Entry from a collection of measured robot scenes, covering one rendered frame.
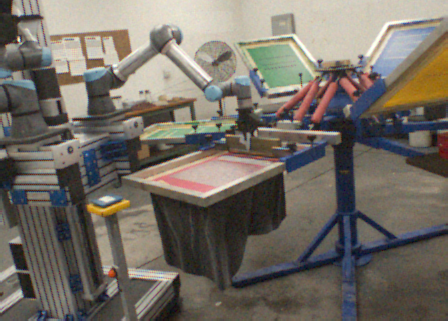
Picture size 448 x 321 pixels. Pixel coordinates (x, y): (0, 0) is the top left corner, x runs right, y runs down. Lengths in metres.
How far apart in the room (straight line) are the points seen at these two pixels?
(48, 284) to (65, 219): 0.39
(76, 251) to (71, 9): 4.04
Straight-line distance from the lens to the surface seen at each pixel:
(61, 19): 5.78
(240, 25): 7.65
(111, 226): 1.81
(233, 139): 2.20
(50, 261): 2.37
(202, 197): 1.55
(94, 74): 2.25
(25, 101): 1.89
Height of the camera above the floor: 1.50
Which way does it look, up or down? 14 degrees down
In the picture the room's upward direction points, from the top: 7 degrees counter-clockwise
